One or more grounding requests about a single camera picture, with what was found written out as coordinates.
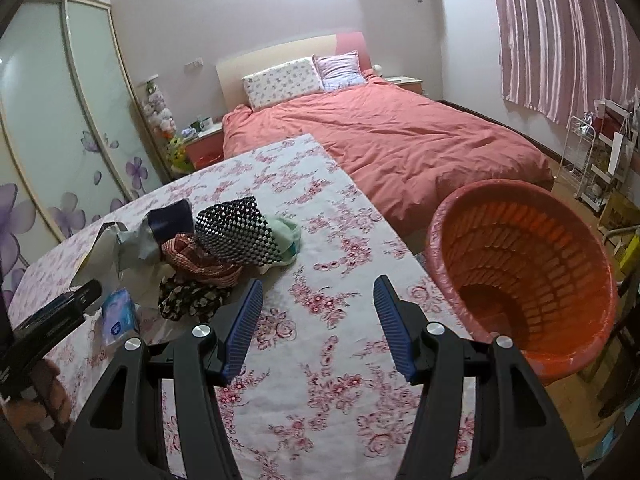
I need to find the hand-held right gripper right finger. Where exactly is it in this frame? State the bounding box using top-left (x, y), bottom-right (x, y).
top-left (373, 275), bottom-right (586, 480)

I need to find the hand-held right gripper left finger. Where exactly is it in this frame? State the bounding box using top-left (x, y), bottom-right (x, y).
top-left (62, 279), bottom-right (264, 480)

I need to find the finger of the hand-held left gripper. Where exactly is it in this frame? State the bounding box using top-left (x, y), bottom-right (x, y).
top-left (11, 280), bottom-right (103, 338)

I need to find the light green sock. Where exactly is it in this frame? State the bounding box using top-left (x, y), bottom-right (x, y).
top-left (262, 214), bottom-right (303, 267)

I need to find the orange plastic basket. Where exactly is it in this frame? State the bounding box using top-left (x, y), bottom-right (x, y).
top-left (425, 180), bottom-right (619, 381)

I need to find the blue tissue packet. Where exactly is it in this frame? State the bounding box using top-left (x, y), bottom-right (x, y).
top-left (101, 288), bottom-right (138, 347)

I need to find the dark floral cloth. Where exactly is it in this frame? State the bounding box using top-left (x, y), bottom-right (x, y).
top-left (158, 276), bottom-right (228, 323)

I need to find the red checked cloth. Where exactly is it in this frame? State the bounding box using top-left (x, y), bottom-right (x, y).
top-left (160, 232), bottom-right (244, 288)

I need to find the grey-green crumpled sock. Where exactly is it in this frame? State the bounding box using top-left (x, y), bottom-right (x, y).
top-left (116, 220), bottom-right (163, 266)

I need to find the black and white woven pouch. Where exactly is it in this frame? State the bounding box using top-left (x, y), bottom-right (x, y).
top-left (194, 196), bottom-right (277, 267)

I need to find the floral tablecloth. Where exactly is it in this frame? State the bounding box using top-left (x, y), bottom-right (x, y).
top-left (7, 133), bottom-right (476, 480)

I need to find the navy cloth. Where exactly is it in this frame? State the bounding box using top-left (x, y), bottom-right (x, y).
top-left (148, 199), bottom-right (195, 242)

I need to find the bed with red duvet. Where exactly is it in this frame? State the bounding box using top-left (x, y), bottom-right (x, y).
top-left (215, 31), bottom-right (555, 233)

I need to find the red and white nightstand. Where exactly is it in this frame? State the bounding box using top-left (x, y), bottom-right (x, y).
top-left (182, 122), bottom-right (224, 171)

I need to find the green and yellow plush toy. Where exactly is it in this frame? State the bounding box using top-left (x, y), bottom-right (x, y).
top-left (167, 132), bottom-right (193, 171)

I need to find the wardrobe with flower print doors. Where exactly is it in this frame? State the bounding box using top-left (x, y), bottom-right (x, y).
top-left (0, 0), bottom-right (171, 311)

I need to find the stack of plush toys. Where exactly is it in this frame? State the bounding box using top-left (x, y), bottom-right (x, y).
top-left (142, 80), bottom-right (176, 136)

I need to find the wooden nightstand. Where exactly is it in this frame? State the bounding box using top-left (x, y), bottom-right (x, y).
top-left (382, 76), bottom-right (426, 96)

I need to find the white floral pillow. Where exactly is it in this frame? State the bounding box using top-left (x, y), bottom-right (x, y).
top-left (242, 58), bottom-right (326, 111)

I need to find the pink striped pillow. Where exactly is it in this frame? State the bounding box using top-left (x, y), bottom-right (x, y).
top-left (312, 50), bottom-right (368, 92)

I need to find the pink striped curtain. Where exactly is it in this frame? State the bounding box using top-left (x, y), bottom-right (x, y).
top-left (487, 0), bottom-right (636, 123)

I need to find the white wire rack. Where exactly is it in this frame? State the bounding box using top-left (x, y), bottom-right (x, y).
top-left (555, 97), bottom-right (640, 211)

